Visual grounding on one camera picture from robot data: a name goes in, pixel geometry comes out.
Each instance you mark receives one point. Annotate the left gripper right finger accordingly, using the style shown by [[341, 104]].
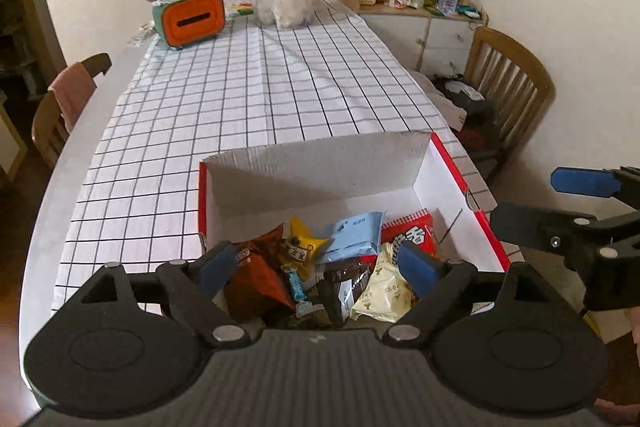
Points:
[[440, 287]]

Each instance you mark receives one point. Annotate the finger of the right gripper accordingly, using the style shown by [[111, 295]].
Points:
[[585, 182], [570, 235]]

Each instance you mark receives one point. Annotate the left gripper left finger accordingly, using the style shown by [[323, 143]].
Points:
[[190, 289]]

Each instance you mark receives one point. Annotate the cream snack packet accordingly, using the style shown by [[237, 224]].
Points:
[[388, 296]]

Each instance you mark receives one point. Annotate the dark red snack packet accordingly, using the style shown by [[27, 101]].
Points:
[[257, 288]]

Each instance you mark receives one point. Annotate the red chips bag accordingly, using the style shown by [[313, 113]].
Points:
[[416, 228]]

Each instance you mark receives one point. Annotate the light blue snack packet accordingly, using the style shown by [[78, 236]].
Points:
[[356, 236]]

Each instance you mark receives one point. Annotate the dark brown snack packet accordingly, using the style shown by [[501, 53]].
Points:
[[340, 285]]

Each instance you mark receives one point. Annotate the white blue snack packet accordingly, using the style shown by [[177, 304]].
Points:
[[296, 285]]

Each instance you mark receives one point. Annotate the yellow snack packet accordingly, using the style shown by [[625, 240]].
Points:
[[300, 250]]

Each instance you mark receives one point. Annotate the black snack packet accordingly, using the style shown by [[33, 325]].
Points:
[[305, 317]]

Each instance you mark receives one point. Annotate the white red cardboard box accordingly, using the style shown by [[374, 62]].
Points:
[[246, 192]]

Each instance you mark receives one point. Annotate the black bag on chair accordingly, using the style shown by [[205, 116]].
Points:
[[477, 108]]

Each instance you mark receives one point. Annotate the wooden slatted chair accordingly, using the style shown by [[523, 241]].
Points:
[[514, 81]]

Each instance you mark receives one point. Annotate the beige clothes pile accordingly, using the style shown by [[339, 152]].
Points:
[[454, 115]]

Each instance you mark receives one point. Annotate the white grid tablecloth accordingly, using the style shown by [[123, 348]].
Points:
[[250, 86]]

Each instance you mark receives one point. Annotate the white sideboard cabinet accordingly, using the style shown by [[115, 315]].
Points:
[[420, 40]]

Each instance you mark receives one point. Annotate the wooden chair with pink cloth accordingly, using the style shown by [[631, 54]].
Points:
[[75, 85]]

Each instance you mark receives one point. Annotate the orange tissue box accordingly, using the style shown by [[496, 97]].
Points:
[[180, 23]]

